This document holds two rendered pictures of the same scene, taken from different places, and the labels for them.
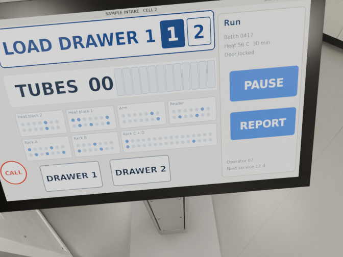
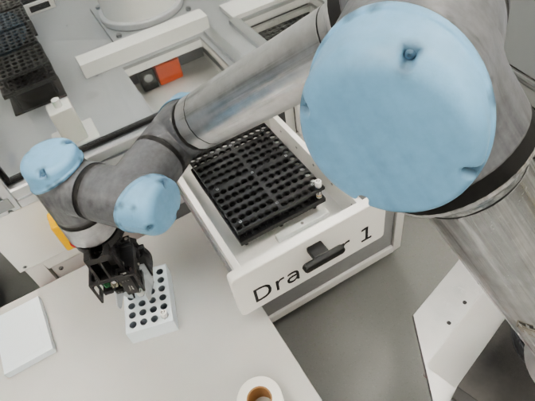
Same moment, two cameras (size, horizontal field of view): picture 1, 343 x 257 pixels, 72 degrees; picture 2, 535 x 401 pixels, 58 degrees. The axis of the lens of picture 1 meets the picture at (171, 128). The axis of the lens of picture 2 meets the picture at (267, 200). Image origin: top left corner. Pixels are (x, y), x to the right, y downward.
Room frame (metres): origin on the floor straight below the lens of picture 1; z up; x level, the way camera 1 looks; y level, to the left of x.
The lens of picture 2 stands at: (-0.89, 0.59, 1.53)
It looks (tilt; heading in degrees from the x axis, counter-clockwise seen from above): 48 degrees down; 22
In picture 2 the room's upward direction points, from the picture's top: 11 degrees counter-clockwise
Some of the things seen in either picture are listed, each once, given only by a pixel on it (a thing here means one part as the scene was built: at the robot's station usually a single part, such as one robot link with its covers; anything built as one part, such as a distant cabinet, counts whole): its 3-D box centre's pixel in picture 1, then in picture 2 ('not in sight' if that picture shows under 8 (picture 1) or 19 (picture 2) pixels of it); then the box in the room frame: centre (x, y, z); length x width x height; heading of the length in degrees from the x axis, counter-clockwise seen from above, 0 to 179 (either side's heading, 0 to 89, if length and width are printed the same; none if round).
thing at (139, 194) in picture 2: not in sight; (136, 190); (-0.55, 0.90, 1.11); 0.11 x 0.11 x 0.08; 81
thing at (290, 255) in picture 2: not in sight; (311, 253); (-0.45, 0.71, 0.87); 0.29 x 0.02 x 0.11; 133
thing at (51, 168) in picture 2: not in sight; (67, 184); (-0.55, 1.00, 1.11); 0.09 x 0.08 x 0.11; 81
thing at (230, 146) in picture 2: not in sight; (255, 183); (-0.31, 0.84, 0.87); 0.22 x 0.18 x 0.06; 43
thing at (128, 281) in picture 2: not in sight; (110, 256); (-0.55, 1.00, 0.95); 0.09 x 0.08 x 0.12; 28
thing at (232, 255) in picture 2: not in sight; (252, 182); (-0.30, 0.85, 0.86); 0.40 x 0.26 x 0.06; 43
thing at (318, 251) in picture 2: not in sight; (319, 253); (-0.47, 0.69, 0.91); 0.07 x 0.04 x 0.01; 133
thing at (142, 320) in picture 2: not in sight; (150, 301); (-0.54, 1.00, 0.78); 0.12 x 0.08 x 0.04; 28
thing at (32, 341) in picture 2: not in sight; (24, 334); (-0.64, 1.22, 0.77); 0.13 x 0.09 x 0.02; 44
